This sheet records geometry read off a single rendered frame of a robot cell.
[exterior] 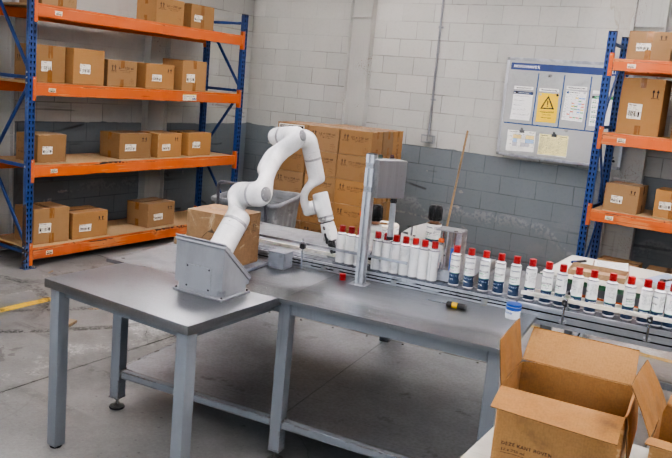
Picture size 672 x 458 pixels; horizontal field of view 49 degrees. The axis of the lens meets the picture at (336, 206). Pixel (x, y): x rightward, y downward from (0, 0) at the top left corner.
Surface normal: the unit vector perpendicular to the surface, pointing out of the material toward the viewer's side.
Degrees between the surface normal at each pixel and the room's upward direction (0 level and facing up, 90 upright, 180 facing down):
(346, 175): 91
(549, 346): 37
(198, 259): 90
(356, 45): 90
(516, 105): 90
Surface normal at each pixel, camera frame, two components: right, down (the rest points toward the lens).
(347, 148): -0.45, 0.11
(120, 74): 0.84, 0.16
